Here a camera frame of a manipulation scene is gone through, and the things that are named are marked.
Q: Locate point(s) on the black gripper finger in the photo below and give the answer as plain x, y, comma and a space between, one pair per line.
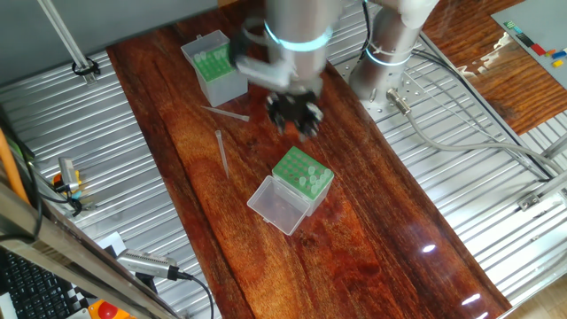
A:
312, 122
277, 119

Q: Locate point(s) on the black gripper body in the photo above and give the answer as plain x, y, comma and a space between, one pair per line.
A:
292, 106

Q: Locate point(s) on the green clear pipette tip box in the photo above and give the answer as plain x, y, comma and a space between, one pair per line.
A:
221, 91
279, 208

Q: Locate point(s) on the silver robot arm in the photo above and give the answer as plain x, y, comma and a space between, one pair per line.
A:
297, 22

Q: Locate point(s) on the glossy brown wooden board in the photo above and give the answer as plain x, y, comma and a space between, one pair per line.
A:
310, 274

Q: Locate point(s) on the green block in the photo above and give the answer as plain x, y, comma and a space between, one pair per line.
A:
508, 25

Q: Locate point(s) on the black block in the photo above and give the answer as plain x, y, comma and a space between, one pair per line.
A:
525, 40

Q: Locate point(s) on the yellow orange turtle toy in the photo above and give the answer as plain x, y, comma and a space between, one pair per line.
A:
56, 179

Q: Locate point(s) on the red block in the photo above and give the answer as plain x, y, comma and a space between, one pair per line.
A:
538, 49

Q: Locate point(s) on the aluminium profile bar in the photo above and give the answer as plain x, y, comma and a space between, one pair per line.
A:
545, 190
556, 148

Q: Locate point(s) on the grey board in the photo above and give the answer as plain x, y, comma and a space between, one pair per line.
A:
540, 22

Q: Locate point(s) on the yellow block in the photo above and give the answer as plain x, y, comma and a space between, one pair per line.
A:
557, 63

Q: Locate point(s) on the blue block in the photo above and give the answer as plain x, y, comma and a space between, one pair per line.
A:
559, 55

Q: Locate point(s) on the orange emergency stop box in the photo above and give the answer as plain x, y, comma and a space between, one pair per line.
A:
106, 310

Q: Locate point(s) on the orange tube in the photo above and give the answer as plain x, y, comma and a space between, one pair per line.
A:
10, 168

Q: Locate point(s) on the black keyboard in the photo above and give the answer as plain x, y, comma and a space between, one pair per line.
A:
31, 288

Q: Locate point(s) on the silver camera mount bracket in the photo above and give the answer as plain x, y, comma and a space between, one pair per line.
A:
266, 73

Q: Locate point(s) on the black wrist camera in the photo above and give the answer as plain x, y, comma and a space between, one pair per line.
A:
238, 46

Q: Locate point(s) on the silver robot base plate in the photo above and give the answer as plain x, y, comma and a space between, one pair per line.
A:
416, 88

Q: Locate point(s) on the silver camera on stand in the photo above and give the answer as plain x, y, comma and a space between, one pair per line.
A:
146, 263

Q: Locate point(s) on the aluminium post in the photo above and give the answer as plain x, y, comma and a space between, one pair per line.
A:
66, 37

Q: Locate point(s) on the shiny steel rail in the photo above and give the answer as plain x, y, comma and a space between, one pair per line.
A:
53, 243

